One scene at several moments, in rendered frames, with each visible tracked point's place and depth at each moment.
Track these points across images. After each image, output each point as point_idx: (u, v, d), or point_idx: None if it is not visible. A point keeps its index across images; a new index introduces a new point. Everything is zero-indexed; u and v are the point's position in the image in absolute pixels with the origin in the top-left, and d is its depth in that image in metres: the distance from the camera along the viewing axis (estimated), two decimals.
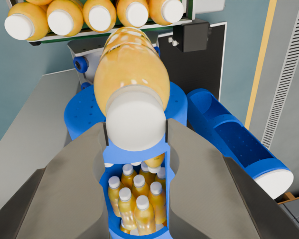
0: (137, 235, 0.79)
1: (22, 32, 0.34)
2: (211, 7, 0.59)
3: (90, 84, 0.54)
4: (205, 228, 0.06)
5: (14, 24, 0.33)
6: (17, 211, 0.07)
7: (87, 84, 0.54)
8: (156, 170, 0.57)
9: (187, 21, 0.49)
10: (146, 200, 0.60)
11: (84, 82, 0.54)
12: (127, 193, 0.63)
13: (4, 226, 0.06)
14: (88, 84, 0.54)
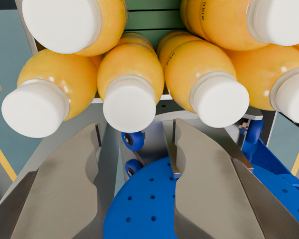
0: None
1: (39, 125, 0.14)
2: None
3: (140, 162, 0.34)
4: (210, 229, 0.06)
5: (23, 108, 0.13)
6: (9, 215, 0.07)
7: (134, 162, 0.34)
8: None
9: None
10: None
11: (130, 160, 0.34)
12: None
13: None
14: (137, 162, 0.34)
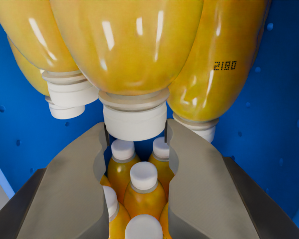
0: None
1: None
2: None
3: None
4: (205, 228, 0.06)
5: None
6: (18, 211, 0.07)
7: None
8: (204, 135, 0.17)
9: None
10: (156, 233, 0.20)
11: None
12: (107, 201, 0.23)
13: (4, 225, 0.06)
14: None
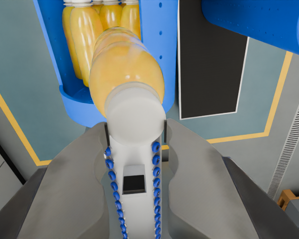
0: None
1: (143, 133, 0.13)
2: None
3: None
4: (204, 228, 0.06)
5: (132, 116, 0.12)
6: (19, 211, 0.07)
7: None
8: None
9: None
10: None
11: None
12: None
13: (5, 225, 0.06)
14: None
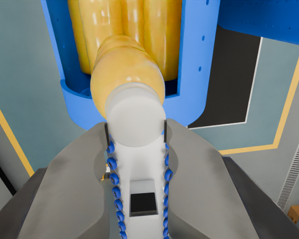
0: None
1: (143, 133, 0.13)
2: None
3: None
4: (204, 228, 0.06)
5: (132, 115, 0.12)
6: (19, 211, 0.07)
7: None
8: None
9: None
10: None
11: None
12: None
13: (5, 225, 0.06)
14: None
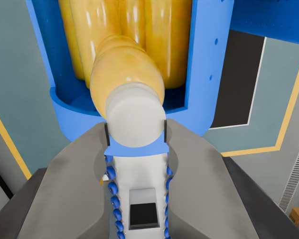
0: None
1: (143, 133, 0.13)
2: None
3: None
4: (204, 228, 0.06)
5: (132, 116, 0.12)
6: (19, 211, 0.07)
7: None
8: None
9: None
10: None
11: None
12: None
13: (5, 225, 0.06)
14: None
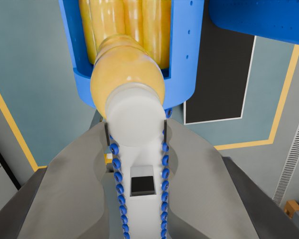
0: None
1: (143, 133, 0.13)
2: None
3: None
4: (204, 228, 0.06)
5: (132, 115, 0.12)
6: (19, 211, 0.07)
7: None
8: None
9: None
10: None
11: None
12: None
13: (5, 225, 0.06)
14: None
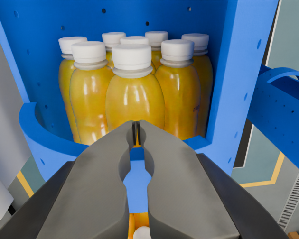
0: None
1: None
2: None
3: None
4: (186, 227, 0.06)
5: (142, 233, 0.36)
6: (46, 200, 0.07)
7: None
8: None
9: None
10: (144, 46, 0.19)
11: None
12: (95, 44, 0.22)
13: (33, 212, 0.07)
14: None
